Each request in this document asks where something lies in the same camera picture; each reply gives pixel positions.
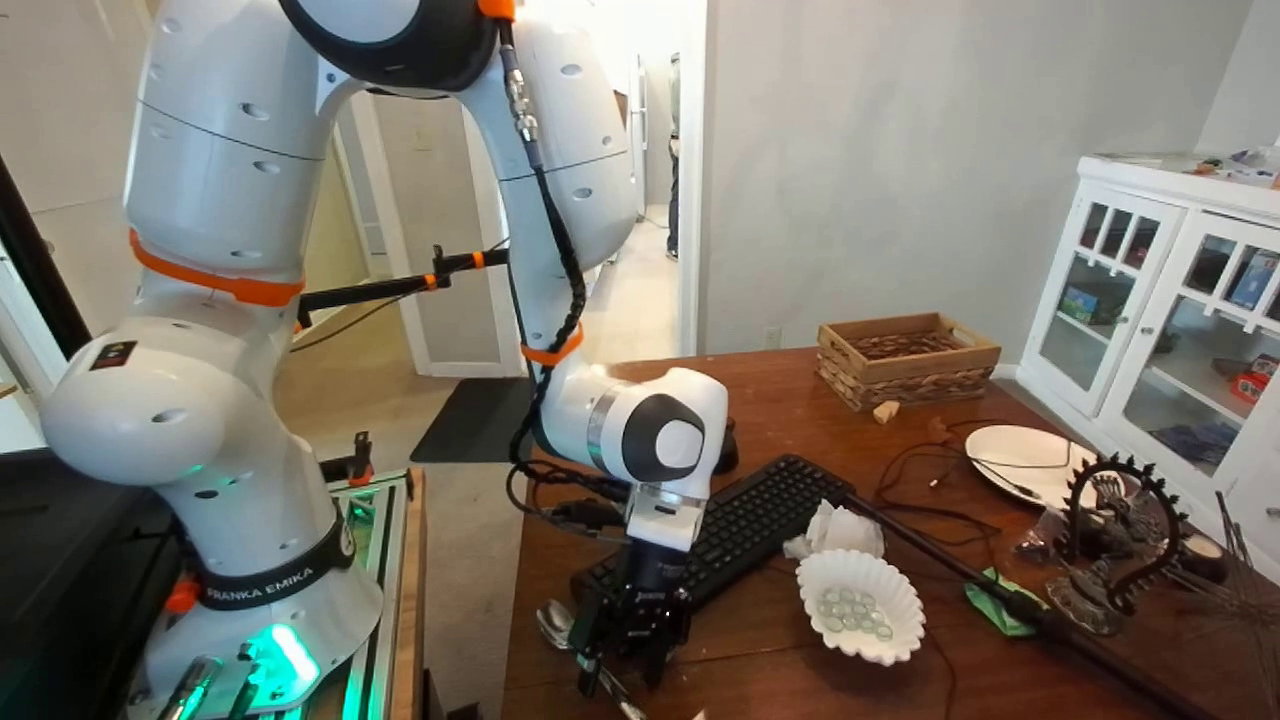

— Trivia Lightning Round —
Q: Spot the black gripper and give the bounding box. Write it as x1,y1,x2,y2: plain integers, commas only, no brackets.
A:
570,545,701,700

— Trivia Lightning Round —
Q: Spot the metal robot base stand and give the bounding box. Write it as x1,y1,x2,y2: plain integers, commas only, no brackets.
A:
126,462,434,720

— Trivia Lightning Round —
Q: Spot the white round plate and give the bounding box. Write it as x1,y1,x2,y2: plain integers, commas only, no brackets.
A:
961,421,1099,511

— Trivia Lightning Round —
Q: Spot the black computer keyboard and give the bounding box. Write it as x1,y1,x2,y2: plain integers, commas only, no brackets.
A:
570,453,855,630

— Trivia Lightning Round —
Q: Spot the white scalloped bowl with beads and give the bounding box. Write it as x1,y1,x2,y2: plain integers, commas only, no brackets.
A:
792,545,930,667

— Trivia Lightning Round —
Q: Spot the white crumpled paper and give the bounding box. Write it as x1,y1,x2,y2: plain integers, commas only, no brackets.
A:
780,495,889,565

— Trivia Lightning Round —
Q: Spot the black floor mat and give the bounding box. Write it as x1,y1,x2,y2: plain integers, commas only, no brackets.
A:
408,377,545,469

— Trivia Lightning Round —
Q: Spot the green flat card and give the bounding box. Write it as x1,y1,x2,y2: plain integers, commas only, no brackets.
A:
961,565,1056,639

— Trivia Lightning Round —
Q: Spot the wooden slatted crate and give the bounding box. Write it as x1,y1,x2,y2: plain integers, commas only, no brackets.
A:
813,308,1005,417

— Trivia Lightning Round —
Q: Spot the black pole with orange clips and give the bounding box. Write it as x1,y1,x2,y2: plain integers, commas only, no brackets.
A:
293,241,516,328

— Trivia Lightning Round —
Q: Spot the black gear sculpture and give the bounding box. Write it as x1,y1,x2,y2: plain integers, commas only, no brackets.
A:
1015,449,1191,636

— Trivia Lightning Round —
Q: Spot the large black box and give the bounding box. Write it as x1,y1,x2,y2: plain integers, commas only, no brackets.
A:
0,453,183,720

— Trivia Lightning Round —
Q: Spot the white glass-door cabinet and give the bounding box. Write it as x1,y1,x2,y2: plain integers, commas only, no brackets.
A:
1011,150,1280,584

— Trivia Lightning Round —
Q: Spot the colourful small clutter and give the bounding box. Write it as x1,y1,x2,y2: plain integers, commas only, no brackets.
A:
1190,139,1280,191

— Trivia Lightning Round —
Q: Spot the thin black wire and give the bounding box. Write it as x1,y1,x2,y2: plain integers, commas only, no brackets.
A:
873,427,1008,538

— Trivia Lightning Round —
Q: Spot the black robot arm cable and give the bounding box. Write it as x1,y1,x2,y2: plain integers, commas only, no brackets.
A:
489,7,634,532

